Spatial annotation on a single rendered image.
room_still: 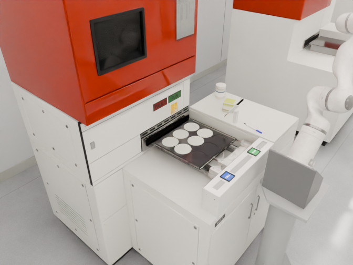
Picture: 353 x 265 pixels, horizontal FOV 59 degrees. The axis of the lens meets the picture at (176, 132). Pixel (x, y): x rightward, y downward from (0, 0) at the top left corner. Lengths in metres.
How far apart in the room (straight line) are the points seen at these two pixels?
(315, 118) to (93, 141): 1.10
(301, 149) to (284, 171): 0.14
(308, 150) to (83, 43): 1.14
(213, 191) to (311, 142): 0.54
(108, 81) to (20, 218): 1.74
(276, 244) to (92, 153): 1.17
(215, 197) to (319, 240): 1.39
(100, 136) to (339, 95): 1.17
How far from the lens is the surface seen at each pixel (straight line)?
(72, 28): 1.31
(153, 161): 1.87
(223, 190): 1.50
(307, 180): 1.60
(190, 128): 2.00
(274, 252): 2.08
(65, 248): 2.59
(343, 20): 1.83
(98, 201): 1.85
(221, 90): 2.19
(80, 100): 1.43
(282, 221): 1.87
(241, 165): 1.66
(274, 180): 1.70
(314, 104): 1.74
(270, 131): 1.94
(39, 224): 2.81
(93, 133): 1.59
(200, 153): 1.80
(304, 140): 1.65
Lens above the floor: 2.01
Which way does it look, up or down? 34 degrees down
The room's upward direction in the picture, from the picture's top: straight up
